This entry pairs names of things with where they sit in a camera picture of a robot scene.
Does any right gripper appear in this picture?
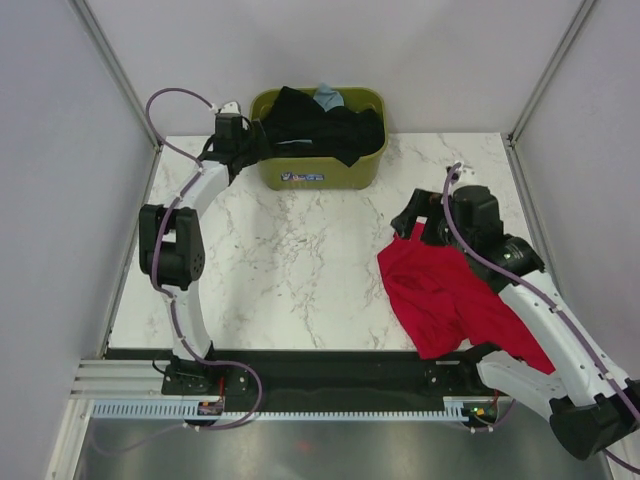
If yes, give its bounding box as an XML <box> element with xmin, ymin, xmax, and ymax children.
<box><xmin>391</xmin><ymin>186</ymin><xmax>476</xmax><ymax>255</ymax></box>

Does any olive green plastic bin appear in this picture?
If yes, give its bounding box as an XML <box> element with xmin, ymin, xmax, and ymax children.
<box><xmin>250</xmin><ymin>87</ymin><xmax>388</xmax><ymax>190</ymax></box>

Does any red t shirt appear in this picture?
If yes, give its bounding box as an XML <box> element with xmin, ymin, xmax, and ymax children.
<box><xmin>377</xmin><ymin>225</ymin><xmax>555</xmax><ymax>374</ymax></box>

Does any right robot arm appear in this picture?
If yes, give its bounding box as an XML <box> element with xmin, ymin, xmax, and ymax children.
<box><xmin>391</xmin><ymin>185</ymin><xmax>639</xmax><ymax>460</ymax></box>

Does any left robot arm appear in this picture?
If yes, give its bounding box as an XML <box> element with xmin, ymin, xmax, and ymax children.
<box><xmin>138</xmin><ymin>113</ymin><xmax>270</xmax><ymax>393</ymax></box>

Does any black t shirt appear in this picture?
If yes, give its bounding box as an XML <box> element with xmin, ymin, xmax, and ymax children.
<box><xmin>261</xmin><ymin>86</ymin><xmax>385</xmax><ymax>167</ymax></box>

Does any light blue t shirt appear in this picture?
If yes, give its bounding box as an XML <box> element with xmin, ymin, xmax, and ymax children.
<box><xmin>312</xmin><ymin>83</ymin><xmax>345</xmax><ymax>112</ymax></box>

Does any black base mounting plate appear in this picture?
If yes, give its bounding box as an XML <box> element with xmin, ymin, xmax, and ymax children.
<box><xmin>162</xmin><ymin>346</ymin><xmax>494</xmax><ymax>411</ymax></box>

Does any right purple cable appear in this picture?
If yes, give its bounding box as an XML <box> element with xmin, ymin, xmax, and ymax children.
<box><xmin>442</xmin><ymin>160</ymin><xmax>640</xmax><ymax>474</ymax></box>

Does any purple cable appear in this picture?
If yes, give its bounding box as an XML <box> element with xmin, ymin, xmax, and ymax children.
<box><xmin>442</xmin><ymin>160</ymin><xmax>640</xmax><ymax>474</ymax></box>
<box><xmin>144</xmin><ymin>87</ymin><xmax>265</xmax><ymax>456</ymax></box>

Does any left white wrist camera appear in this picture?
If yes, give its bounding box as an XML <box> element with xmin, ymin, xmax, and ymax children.
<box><xmin>217</xmin><ymin>101</ymin><xmax>242</xmax><ymax>115</ymax></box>

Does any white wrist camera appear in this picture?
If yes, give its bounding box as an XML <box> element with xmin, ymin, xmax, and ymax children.
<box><xmin>217</xmin><ymin>101</ymin><xmax>242</xmax><ymax>115</ymax></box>
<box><xmin>447</xmin><ymin>162</ymin><xmax>475</xmax><ymax>183</ymax></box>

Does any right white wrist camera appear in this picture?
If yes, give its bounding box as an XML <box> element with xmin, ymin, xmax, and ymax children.
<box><xmin>447</xmin><ymin>162</ymin><xmax>475</xmax><ymax>183</ymax></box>

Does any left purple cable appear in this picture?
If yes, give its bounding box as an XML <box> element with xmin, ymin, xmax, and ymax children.
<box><xmin>144</xmin><ymin>87</ymin><xmax>265</xmax><ymax>456</ymax></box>

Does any left aluminium frame post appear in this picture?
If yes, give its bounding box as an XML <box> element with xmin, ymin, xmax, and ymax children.
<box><xmin>69</xmin><ymin>0</ymin><xmax>160</xmax><ymax>152</ymax></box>

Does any aluminium frame post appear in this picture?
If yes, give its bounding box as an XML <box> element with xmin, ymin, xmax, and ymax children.
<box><xmin>502</xmin><ymin>0</ymin><xmax>599</xmax><ymax>149</ymax></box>
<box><xmin>69</xmin><ymin>0</ymin><xmax>160</xmax><ymax>152</ymax></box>

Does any right aluminium frame post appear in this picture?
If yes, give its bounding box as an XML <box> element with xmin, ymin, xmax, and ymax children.
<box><xmin>502</xmin><ymin>0</ymin><xmax>599</xmax><ymax>149</ymax></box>

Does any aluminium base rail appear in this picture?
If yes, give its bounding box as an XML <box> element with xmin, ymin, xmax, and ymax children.
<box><xmin>69</xmin><ymin>358</ymin><xmax>615</xmax><ymax>399</ymax></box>

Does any white slotted cable duct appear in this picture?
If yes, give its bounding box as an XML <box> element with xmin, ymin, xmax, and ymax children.
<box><xmin>91</xmin><ymin>397</ymin><xmax>468</xmax><ymax>422</ymax></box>

